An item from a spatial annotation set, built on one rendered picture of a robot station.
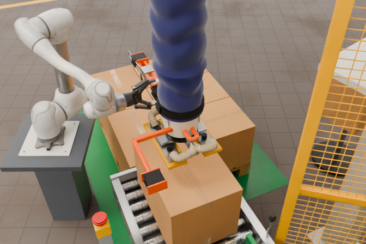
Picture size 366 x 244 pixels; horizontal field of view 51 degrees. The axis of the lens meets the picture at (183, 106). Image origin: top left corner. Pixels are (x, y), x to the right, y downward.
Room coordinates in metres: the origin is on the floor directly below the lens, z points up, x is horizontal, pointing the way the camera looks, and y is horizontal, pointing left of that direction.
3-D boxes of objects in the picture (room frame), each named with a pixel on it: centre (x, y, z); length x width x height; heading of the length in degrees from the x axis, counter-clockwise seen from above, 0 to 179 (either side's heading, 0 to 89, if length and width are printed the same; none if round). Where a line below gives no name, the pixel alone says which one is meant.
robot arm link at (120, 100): (1.55, 0.33, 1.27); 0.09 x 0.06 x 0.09; 24
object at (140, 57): (1.96, 0.25, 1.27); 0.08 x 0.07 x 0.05; 24
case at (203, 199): (1.42, 0.00, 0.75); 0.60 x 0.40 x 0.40; 23
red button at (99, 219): (1.01, 0.39, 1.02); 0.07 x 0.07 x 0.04
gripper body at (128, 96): (1.58, 0.26, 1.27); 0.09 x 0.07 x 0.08; 114
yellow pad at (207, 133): (1.45, -0.08, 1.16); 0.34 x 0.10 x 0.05; 24
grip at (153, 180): (1.03, 0.13, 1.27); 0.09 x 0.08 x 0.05; 114
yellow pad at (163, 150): (1.37, 0.10, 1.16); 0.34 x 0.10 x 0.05; 24
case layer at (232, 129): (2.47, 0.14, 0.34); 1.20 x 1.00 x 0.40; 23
